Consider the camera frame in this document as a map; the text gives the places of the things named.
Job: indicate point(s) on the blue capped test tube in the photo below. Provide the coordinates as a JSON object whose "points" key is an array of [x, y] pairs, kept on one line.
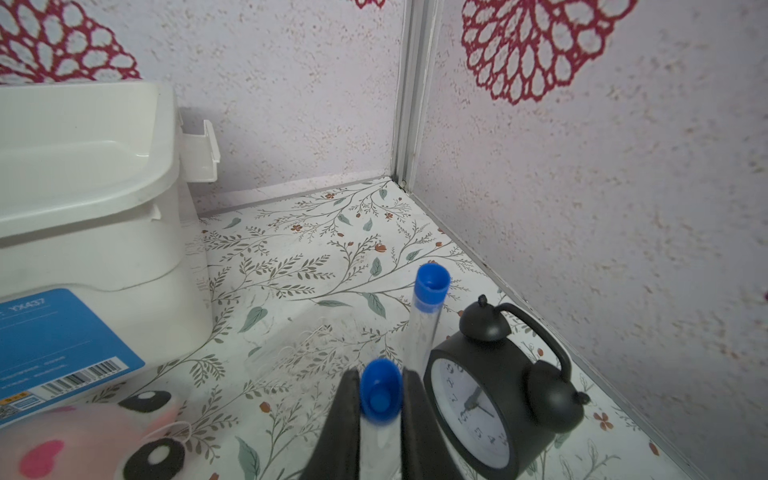
{"points": [[430, 290], [381, 398]]}

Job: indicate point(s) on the pink plush pig toy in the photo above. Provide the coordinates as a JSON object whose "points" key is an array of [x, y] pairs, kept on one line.
{"points": [[124, 440]]}

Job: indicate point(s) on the white plastic storage bin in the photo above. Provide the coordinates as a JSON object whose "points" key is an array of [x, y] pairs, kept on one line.
{"points": [[103, 265]]}

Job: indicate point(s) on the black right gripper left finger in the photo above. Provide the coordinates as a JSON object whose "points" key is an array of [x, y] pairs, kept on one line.
{"points": [[337, 453]]}

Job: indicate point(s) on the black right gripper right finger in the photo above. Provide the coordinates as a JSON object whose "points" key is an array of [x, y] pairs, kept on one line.
{"points": [[424, 454]]}

